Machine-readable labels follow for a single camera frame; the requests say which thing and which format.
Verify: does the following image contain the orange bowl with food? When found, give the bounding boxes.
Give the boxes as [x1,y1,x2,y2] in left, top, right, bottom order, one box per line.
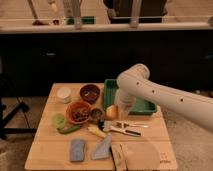
[66,101,91,124]

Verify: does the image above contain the blue sponge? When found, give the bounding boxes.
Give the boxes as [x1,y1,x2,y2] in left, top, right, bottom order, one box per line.
[70,139,85,162]

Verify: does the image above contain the wooden block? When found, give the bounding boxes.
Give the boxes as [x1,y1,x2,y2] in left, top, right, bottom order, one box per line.
[111,144,127,171]

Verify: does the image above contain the light green plastic lid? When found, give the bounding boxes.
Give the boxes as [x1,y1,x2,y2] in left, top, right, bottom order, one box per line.
[52,113,66,129]

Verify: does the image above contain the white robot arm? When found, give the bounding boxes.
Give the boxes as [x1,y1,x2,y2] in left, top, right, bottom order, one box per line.
[114,64,213,132]

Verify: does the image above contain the green box on counter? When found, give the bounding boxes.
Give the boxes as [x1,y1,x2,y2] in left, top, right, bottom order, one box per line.
[66,16,95,25]

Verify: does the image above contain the silver fork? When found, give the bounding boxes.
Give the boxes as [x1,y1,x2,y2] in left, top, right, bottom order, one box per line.
[115,121,149,129]

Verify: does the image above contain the green chili pepper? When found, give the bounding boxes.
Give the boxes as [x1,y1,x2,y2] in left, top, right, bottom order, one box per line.
[57,125,82,135]

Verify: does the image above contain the person in dark clothes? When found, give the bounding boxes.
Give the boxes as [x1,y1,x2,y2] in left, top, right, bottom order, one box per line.
[103,0,167,24]

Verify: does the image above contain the purple bowl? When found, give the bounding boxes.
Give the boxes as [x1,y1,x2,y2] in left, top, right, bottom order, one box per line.
[80,84,100,104]

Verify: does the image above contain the small metal cup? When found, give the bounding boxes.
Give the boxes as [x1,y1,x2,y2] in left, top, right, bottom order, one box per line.
[90,108,102,124]

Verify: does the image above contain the orange apple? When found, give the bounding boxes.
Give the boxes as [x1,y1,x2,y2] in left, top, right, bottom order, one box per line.
[106,105,118,120]

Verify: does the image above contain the green plastic tray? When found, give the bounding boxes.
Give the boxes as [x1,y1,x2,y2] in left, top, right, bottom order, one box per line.
[103,79,157,115]

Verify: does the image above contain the dark cabinet counter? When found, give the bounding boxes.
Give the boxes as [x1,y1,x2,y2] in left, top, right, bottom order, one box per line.
[0,26,213,96]

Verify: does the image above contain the white cup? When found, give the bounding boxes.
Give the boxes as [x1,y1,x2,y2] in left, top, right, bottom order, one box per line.
[57,87,71,103]

